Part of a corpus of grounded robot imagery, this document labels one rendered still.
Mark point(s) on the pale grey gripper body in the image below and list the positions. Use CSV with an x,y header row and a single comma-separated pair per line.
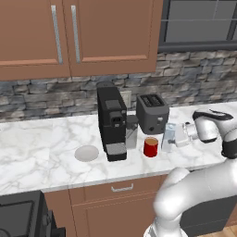
x,y
168,137

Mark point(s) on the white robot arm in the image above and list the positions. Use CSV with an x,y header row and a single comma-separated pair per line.
x,y
197,188

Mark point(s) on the red cup of coffee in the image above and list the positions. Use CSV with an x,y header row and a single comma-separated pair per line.
x,y
151,148

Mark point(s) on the black coffee machine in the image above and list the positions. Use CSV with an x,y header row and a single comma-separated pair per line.
x,y
111,123

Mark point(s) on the white round saucer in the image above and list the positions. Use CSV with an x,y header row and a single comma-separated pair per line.
x,y
86,153

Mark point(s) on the dark grey toaster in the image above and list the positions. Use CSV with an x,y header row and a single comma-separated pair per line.
x,y
152,115

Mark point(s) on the brown drawer front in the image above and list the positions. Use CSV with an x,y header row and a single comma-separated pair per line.
x,y
95,189

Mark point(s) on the dark dishwasher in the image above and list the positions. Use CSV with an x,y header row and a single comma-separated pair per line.
x,y
209,222

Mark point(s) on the brown base cupboard door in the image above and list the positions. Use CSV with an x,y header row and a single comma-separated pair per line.
x,y
117,219

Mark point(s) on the dark framed window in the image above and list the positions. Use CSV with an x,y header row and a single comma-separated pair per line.
x,y
197,24

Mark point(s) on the black stove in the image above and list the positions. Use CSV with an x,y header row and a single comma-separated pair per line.
x,y
21,216

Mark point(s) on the grey wall socket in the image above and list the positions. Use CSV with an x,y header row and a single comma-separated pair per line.
x,y
126,98

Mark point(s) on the brown wall cupboard door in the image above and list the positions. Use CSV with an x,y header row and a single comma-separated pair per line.
x,y
27,37
117,31

